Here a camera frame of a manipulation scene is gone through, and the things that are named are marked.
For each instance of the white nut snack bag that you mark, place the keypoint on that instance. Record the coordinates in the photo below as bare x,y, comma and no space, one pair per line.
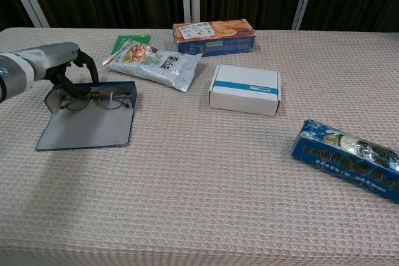
156,68

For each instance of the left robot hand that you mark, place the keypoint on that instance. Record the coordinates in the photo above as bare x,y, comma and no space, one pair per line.
53,57

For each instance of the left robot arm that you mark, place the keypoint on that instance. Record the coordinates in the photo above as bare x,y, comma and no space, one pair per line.
15,73

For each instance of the orange and blue biscuit box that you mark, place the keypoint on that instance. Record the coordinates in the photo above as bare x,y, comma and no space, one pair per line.
215,40

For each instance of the pink waffle tablecloth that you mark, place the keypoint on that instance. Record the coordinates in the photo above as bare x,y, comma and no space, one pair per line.
187,185

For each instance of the white box with blue stripe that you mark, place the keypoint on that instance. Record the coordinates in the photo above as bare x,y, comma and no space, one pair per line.
244,91

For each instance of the green snack packet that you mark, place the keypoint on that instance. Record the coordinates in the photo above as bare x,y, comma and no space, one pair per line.
124,41

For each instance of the thin-framed eyeglasses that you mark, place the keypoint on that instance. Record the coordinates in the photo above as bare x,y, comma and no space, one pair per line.
110,100

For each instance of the dark blue glasses case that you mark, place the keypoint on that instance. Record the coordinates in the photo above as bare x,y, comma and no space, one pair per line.
90,129

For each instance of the blue cookie package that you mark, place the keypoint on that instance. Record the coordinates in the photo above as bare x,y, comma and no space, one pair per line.
343,166

